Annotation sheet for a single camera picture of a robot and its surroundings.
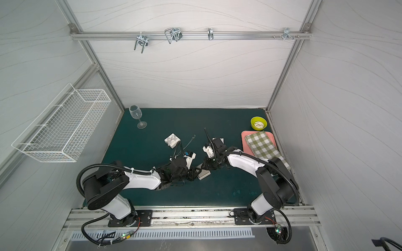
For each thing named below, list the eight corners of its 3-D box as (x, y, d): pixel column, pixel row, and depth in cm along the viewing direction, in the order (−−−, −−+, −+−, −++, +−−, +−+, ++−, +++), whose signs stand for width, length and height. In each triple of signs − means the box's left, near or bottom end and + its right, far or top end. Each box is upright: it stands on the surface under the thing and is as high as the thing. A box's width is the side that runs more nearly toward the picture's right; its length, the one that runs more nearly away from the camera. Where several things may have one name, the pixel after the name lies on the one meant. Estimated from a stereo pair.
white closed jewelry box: (164, 142, 103) (163, 139, 101) (173, 135, 107) (172, 132, 104) (172, 149, 99) (171, 146, 97) (181, 141, 103) (180, 139, 101)
